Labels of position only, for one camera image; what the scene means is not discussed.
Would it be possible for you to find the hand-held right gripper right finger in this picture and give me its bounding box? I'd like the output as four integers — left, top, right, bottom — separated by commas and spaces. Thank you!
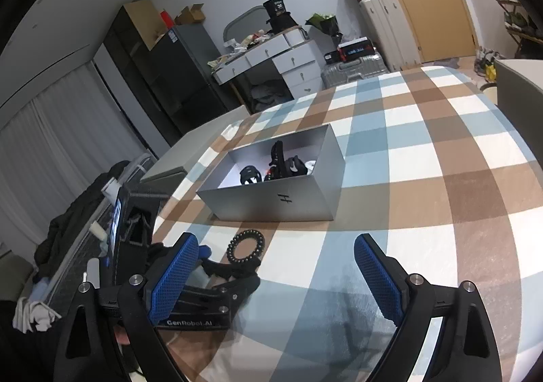
353, 233, 503, 382

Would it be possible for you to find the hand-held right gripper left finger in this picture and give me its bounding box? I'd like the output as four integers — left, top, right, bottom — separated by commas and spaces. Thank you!
53, 232, 201, 382

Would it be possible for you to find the black fabric hair band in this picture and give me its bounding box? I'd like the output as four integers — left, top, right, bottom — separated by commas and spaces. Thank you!
200, 257, 260, 281

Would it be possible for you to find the silver rectangular box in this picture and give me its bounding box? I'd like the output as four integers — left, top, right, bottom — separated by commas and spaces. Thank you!
196, 124, 346, 222

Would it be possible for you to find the black clothes pile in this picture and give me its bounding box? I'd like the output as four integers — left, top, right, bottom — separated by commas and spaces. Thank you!
34, 160, 133, 279

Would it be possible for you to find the black hair claw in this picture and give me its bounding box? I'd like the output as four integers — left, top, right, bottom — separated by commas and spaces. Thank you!
239, 166, 261, 186

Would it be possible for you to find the white curtain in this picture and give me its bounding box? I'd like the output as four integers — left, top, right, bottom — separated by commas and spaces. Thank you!
0, 60, 170, 251

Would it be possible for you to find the checkered tablecloth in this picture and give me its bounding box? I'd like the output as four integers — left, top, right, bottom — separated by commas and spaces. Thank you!
150, 66, 543, 382

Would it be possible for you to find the white cloth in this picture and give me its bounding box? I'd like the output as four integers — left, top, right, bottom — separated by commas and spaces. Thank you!
13, 296, 63, 332

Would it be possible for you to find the black refrigerator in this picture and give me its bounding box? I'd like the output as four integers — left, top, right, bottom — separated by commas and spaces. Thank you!
148, 23, 243, 146

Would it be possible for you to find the dark tall cabinet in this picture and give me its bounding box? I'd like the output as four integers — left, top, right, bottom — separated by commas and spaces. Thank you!
104, 4, 187, 147

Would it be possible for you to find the clutter pile on dresser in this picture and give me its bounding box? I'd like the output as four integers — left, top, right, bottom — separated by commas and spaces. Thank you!
207, 28, 276, 71

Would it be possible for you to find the flat cardboard sheet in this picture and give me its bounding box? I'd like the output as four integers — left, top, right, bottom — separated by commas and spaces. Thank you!
123, 0, 171, 50

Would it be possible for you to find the white drawer dresser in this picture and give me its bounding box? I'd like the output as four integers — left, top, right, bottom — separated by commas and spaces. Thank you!
212, 26, 323, 102

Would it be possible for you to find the open cardboard box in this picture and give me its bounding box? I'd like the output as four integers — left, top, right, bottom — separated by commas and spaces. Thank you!
174, 4, 207, 26

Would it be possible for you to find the silver suitcase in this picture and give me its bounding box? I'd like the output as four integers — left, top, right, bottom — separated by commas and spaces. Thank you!
320, 55, 389, 88

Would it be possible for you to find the arched mirror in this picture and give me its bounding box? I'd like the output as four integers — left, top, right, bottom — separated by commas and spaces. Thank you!
223, 6, 269, 47

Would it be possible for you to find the black red box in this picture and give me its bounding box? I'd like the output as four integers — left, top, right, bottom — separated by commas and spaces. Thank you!
324, 38, 378, 64

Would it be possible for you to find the white suitcase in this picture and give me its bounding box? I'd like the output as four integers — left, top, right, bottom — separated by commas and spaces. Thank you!
358, 0, 423, 71

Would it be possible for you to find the green black flower bouquet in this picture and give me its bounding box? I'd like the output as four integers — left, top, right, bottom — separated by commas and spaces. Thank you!
305, 12, 342, 45

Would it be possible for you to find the wooden door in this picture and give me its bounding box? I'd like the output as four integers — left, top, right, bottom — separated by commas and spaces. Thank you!
352, 0, 476, 65

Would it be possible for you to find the wooden shoe rack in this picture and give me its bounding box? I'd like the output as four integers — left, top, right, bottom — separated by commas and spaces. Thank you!
475, 0, 539, 52

